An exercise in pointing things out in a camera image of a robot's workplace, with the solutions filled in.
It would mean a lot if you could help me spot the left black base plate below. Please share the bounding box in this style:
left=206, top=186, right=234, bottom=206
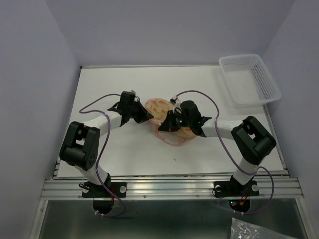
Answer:
left=78, top=181, right=127, bottom=198

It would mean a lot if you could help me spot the white plastic basket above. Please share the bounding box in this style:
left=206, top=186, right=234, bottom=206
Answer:
left=219, top=54, right=282, bottom=108

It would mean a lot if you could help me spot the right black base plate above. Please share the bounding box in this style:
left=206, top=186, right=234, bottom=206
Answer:
left=213, top=180, right=260, bottom=198

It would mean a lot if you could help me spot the aluminium mounting rail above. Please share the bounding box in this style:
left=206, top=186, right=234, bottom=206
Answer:
left=40, top=176, right=304, bottom=201

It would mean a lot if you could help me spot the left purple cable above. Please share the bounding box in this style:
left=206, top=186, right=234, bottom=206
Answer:
left=79, top=93, right=127, bottom=218

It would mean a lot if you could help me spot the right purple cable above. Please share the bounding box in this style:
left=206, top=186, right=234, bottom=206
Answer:
left=170, top=90, right=275, bottom=215

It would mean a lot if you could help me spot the floral mesh laundry bag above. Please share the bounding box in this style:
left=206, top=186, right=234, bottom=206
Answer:
left=145, top=98, right=196, bottom=146

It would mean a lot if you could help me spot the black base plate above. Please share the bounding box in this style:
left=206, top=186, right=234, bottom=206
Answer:
left=78, top=181, right=127, bottom=198
left=213, top=180, right=260, bottom=198

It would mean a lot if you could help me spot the clear plastic bag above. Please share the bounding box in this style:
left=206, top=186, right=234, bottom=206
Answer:
left=230, top=218, right=264, bottom=239

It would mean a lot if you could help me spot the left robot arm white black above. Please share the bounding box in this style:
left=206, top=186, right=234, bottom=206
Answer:
left=59, top=91, right=154, bottom=196

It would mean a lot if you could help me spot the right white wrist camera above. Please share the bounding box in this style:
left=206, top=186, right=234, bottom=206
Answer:
left=173, top=100, right=182, bottom=114

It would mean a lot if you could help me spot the purple cable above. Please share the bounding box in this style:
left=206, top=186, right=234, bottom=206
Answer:
left=170, top=90, right=275, bottom=215
left=79, top=93, right=127, bottom=218

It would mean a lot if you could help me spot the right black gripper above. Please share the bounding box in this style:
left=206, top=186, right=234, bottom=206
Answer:
left=158, top=111, right=192, bottom=132

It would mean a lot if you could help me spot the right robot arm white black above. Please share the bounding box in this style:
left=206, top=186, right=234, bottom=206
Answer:
left=159, top=98, right=277, bottom=194

